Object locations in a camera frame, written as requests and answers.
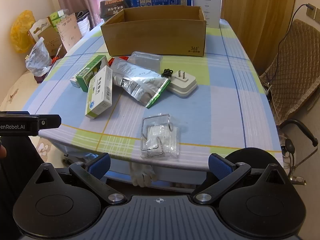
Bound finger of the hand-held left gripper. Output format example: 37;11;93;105
38;114;62;130

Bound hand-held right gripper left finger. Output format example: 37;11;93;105
32;152;128;205

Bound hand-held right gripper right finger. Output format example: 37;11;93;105
190;152;287;205

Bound narrow white medicine box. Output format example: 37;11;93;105
69;74;81;88

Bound large white green medicine box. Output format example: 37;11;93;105
84;65;114;120

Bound clear bag with wire hook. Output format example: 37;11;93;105
140;114;181;159

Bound red snack packet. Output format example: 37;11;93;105
107;56;128;66

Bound white power adapter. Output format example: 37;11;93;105
166;70;199;99

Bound silver foil pouch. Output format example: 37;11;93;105
110;57;171;109

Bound clear plastic zip bag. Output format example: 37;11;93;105
128;51;163;73

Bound brown cardboard box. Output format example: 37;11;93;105
100;6;207;57

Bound white glove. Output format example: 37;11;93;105
129;162;158;188

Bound crumpled clear plastic bag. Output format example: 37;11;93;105
25;37;53;77

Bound black chair armrest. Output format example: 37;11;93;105
277;119;319;147

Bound yellow plastic bag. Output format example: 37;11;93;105
10;10;34;54

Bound white paper bag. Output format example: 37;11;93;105
75;10;91;34

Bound green tissue packs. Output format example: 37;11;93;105
49;9;69;28

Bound quilted brown chair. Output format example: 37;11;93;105
259;19;320;126

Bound dark brown snack box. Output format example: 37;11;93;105
100;0;132;19

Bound tan curtain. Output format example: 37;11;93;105
222;0;298;63

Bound white carton box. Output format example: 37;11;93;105
193;0;222;28

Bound red-handled scissors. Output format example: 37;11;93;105
51;44;63;64

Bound brown carton with handle flap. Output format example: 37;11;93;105
27;17;66;57

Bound wall socket with plug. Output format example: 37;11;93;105
306;3;318;19

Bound black charger cable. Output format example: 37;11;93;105
271;3;313;85

